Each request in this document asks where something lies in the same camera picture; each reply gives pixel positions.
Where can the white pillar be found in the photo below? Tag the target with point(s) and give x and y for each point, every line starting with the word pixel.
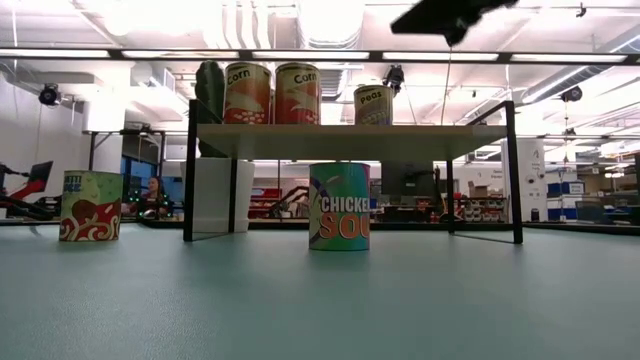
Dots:
pixel 535 170

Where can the red and black machine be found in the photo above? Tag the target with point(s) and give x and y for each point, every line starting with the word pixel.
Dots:
pixel 22 190

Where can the cardboard box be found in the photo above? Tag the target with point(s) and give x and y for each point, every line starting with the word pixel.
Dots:
pixel 478 191

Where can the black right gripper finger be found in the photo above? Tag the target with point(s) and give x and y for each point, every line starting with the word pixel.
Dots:
pixel 435 20

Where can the black tilted monitor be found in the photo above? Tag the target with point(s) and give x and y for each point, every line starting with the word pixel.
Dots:
pixel 41 172

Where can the black metal stand frame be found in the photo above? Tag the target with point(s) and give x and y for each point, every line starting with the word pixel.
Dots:
pixel 125 132

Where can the black screen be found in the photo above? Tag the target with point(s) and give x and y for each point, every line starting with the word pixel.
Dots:
pixel 400 175

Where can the person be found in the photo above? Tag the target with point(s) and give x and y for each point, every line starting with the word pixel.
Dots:
pixel 152 197

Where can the black overhead camera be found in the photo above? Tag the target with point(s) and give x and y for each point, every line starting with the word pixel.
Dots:
pixel 395 77

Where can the green red spaghetti can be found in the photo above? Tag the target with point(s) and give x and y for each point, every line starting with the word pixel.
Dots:
pixel 90 210

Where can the overhead beam with light strips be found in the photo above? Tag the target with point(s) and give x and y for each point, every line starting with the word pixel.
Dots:
pixel 375 56

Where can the orange corn can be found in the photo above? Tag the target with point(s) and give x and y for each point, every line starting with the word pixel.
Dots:
pixel 247 95
pixel 298 95

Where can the wooden shelf black metal frame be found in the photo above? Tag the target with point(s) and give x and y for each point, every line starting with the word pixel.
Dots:
pixel 350 142

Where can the yellow-green peas can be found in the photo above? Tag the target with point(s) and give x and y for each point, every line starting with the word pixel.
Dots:
pixel 372 107

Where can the blue storage bins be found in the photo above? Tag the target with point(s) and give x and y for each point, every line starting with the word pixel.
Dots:
pixel 565 189

